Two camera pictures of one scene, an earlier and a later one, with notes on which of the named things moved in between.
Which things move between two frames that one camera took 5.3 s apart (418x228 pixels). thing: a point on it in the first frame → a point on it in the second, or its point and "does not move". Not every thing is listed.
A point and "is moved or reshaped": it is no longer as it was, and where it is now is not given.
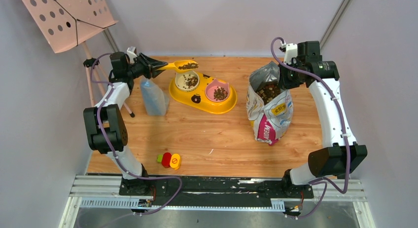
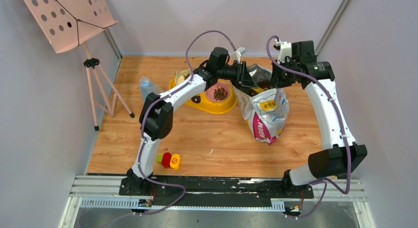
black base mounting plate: [172, 191] does not move
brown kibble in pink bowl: [220, 94] does not move
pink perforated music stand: [66, 17] does not move
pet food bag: [269, 107] is moved or reshaped
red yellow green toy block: [168, 160] does not move
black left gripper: [142, 64] → [241, 74]
